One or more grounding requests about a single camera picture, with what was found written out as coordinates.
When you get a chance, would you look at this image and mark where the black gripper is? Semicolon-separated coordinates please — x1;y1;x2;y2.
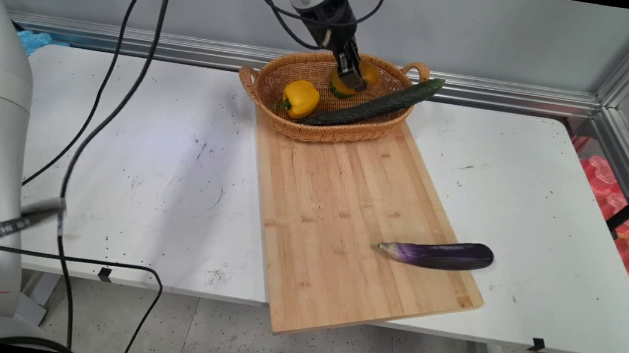
289;0;380;94

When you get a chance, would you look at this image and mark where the brown yellow potato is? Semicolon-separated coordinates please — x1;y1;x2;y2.
328;57;382;101

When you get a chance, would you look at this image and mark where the dark green cucumber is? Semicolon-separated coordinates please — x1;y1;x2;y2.
297;61;446;143

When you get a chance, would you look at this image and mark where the yellow bell pepper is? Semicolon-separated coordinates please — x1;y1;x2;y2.
278;77;323;122

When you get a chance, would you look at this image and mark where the woven wicker basket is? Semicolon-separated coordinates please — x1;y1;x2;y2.
231;39;432;157

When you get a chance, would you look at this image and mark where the bamboo cutting board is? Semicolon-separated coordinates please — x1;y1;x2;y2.
227;101;507;353

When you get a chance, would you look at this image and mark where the purple eggplant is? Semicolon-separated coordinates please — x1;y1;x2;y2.
376;230;497;278

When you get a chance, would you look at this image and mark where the blue plastic bag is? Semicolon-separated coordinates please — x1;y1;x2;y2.
13;28;74;61

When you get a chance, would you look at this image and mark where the long aluminium frame rail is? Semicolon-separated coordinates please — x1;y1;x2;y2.
4;11;604;124

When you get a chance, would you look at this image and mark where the black looping floor cable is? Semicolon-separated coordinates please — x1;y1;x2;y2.
0;0;202;353

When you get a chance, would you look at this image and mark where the grey velcro strap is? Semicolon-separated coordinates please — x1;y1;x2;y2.
0;189;70;262

